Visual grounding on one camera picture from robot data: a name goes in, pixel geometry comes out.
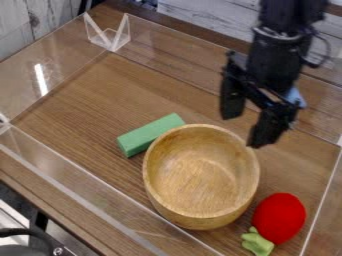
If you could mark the wooden bowl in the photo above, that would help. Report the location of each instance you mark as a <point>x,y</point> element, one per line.
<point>200,175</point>

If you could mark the black table frame bracket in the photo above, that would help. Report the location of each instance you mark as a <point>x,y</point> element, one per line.
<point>43,241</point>

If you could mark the clear acrylic corner bracket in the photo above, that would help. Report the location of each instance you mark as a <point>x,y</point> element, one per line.
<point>108,38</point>

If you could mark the green foam block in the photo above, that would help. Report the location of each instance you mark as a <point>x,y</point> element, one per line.
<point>136,140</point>

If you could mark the red plush strawberry toy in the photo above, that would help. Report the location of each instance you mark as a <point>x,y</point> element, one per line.
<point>278,219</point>

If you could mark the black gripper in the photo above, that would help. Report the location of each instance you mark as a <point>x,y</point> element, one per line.
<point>262,77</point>

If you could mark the clear acrylic enclosure wall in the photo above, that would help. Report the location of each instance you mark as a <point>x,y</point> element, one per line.
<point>71,96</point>

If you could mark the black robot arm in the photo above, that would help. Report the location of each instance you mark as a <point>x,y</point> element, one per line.
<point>287,15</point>

